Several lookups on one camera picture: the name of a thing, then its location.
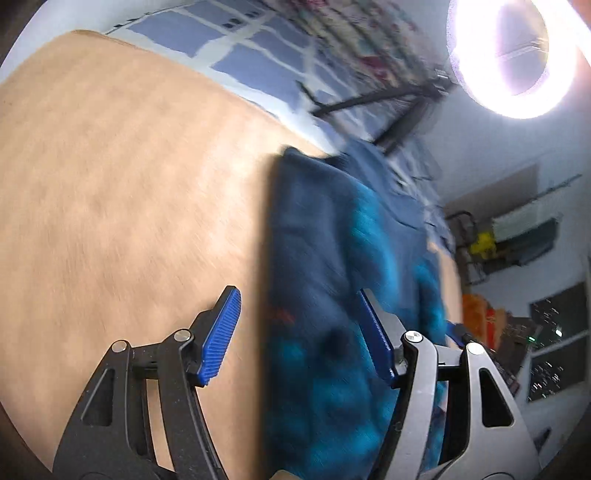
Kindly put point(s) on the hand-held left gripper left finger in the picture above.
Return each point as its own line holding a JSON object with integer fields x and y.
{"x": 222, "y": 337}

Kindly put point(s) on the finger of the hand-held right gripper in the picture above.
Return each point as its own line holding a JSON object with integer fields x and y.
{"x": 456, "y": 333}

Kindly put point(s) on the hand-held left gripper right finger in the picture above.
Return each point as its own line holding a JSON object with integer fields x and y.
{"x": 376, "y": 334}

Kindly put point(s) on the blue plaid fleece garment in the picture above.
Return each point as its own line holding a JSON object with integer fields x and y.
{"x": 332, "y": 277}

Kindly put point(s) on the orange cloth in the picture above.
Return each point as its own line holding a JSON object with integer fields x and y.
{"x": 480, "y": 318}

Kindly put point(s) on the black metal rack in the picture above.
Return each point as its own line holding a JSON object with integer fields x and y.
{"x": 464, "y": 249}

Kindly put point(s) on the yellow object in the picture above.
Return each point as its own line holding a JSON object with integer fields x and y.
{"x": 484, "y": 244}

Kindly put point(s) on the hanging white cloth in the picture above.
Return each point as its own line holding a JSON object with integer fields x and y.
{"x": 521, "y": 221}

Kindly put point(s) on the dark navy cloth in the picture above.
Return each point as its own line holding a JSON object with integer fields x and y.
{"x": 397, "y": 194}

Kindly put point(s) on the black tripod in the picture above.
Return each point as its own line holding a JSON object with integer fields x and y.
{"x": 397, "y": 99}

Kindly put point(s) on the blue checked blanket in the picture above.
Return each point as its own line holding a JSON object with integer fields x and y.
{"x": 258, "y": 60}

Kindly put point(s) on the floral printed cloth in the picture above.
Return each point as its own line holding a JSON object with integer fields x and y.
{"x": 351, "y": 32}

